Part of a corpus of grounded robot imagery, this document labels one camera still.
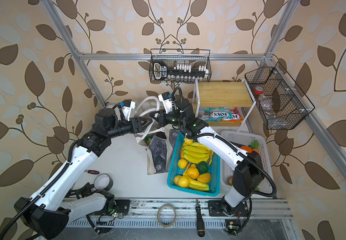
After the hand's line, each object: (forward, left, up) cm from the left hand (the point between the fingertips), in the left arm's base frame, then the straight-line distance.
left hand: (150, 120), depth 67 cm
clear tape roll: (-33, -4, -31) cm, 46 cm away
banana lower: (-19, -22, -28) cm, 41 cm away
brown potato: (-16, -41, -30) cm, 53 cm away
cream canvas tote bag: (-4, -3, -8) cm, 9 cm away
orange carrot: (+4, -58, -27) cm, 64 cm away
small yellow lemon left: (-7, -15, -30) cm, 34 cm away
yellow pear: (+5, -18, -25) cm, 32 cm away
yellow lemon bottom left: (-18, -15, -27) cm, 35 cm away
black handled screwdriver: (-37, -24, -32) cm, 54 cm away
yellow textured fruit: (-13, -21, -29) cm, 38 cm away
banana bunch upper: (0, -23, -30) cm, 38 cm away
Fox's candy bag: (+17, -43, -14) cm, 48 cm away
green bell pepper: (-10, -26, -29) cm, 40 cm away
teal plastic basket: (-11, -33, -29) cm, 45 cm away
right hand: (+4, +1, -1) cm, 4 cm away
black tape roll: (-17, +30, -36) cm, 50 cm away
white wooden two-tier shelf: (+21, -36, -2) cm, 41 cm away
